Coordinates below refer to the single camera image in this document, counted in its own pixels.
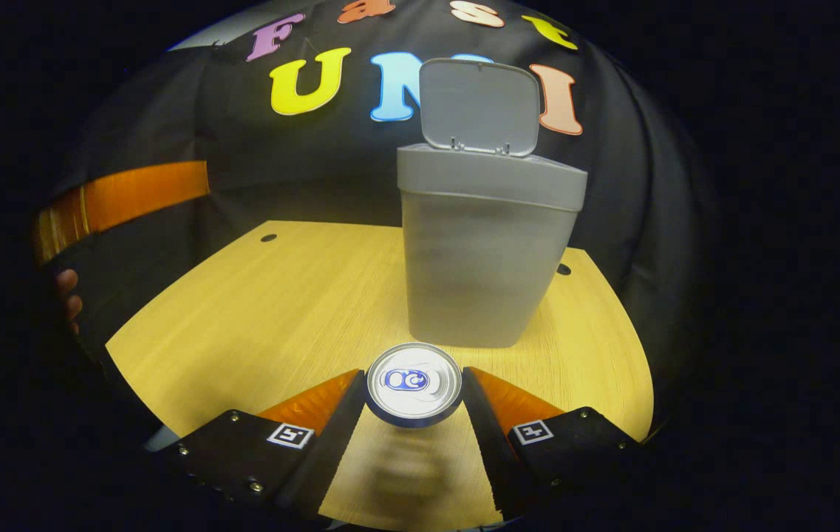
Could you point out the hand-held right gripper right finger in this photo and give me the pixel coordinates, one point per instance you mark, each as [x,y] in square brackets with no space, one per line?
[486,443]

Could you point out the white desktop garbage bin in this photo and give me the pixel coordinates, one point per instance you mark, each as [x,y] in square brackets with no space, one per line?
[479,258]

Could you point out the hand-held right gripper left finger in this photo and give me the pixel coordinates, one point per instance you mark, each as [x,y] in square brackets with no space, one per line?
[331,451]

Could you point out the wooden desktop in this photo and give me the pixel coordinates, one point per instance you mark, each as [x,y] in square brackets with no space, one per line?
[279,310]

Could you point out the blue pop can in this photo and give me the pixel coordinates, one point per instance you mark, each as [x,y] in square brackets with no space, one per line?
[412,380]

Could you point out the black backdrop cloth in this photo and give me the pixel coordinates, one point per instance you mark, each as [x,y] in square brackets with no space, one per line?
[316,162]

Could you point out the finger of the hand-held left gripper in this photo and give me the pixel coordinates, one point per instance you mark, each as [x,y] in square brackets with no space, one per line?
[124,199]

